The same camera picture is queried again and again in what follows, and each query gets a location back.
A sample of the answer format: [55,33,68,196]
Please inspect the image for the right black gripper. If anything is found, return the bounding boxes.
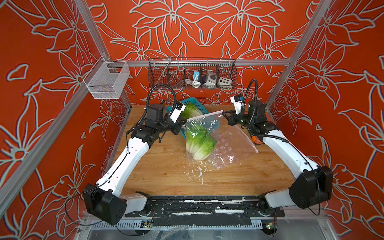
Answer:
[222,109,256,129]

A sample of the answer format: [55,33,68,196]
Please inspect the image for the chinese cabbage small front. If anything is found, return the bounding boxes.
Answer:
[185,125,208,154]

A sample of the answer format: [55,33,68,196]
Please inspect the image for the teal plastic basket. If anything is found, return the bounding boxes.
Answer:
[167,97,221,139]

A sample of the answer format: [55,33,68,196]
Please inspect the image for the chinese cabbage long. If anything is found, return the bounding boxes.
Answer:
[193,135,217,161]

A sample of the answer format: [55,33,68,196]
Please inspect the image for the clear zipper bag pink dots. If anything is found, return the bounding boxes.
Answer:
[183,111,259,169]

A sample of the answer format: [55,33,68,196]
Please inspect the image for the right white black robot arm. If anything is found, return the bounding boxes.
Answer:
[223,95,334,216]

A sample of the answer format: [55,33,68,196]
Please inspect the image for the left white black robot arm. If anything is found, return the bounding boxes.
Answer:
[82,84,187,226]

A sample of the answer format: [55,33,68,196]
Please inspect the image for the white power strip cube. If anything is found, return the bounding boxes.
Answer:
[219,77,232,89]

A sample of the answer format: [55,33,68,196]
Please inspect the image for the orange tool case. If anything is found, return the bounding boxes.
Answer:
[250,109,284,144]

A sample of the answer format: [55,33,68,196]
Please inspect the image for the white adapter with sockets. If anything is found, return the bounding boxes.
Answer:
[204,72,217,87]

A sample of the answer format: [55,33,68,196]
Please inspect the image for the blue white charger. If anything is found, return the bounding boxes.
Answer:
[193,71,200,82]

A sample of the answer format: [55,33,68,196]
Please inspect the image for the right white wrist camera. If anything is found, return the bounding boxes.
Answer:
[230,95,244,115]

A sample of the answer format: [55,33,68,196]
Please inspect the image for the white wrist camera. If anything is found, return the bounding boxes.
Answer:
[230,95,244,115]
[170,101,186,123]

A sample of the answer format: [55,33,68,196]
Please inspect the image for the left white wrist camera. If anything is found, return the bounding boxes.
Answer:
[170,101,186,123]

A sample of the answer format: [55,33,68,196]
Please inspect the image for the white coiled cable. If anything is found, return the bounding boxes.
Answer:
[184,78,201,89]

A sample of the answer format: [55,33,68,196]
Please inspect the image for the aluminium frame crossbar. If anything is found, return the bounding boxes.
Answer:
[106,59,291,68]

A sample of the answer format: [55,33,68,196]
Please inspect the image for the black wire wall basket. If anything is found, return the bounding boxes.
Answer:
[148,57,238,90]

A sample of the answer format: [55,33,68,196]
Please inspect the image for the clear plastic wall bin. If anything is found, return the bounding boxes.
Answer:
[84,62,130,100]

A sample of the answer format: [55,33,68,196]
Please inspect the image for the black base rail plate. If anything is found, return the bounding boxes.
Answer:
[125,196,285,227]

